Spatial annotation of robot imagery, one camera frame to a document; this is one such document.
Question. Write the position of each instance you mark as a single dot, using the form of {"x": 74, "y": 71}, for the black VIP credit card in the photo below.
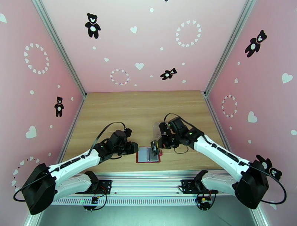
{"x": 154, "y": 148}

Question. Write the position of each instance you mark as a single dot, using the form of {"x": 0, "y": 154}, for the red leather card holder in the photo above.
{"x": 143, "y": 155}

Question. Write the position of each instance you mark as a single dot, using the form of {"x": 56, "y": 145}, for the clear acrylic card stand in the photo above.
{"x": 156, "y": 130}

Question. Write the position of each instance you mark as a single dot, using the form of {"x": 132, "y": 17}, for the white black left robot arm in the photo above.
{"x": 76, "y": 162}

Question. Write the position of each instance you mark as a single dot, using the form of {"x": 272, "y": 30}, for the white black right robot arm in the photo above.
{"x": 218, "y": 153}

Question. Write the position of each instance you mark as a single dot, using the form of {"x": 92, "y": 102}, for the small black controller board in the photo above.
{"x": 94, "y": 200}

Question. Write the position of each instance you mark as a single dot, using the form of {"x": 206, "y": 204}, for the controller board with yellow plug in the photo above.
{"x": 204, "y": 201}

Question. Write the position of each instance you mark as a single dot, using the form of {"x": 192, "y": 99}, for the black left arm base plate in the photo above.
{"x": 106, "y": 184}

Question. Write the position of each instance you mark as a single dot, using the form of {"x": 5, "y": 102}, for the aluminium extrusion rail bed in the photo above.
{"x": 148, "y": 185}

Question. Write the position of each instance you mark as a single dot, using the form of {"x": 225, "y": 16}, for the aluminium table side rail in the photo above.
{"x": 222, "y": 134}
{"x": 70, "y": 134}

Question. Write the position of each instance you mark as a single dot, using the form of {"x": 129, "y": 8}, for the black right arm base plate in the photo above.
{"x": 185, "y": 185}

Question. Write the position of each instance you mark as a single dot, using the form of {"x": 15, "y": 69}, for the aluminium frame post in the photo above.
{"x": 228, "y": 46}
{"x": 62, "y": 50}

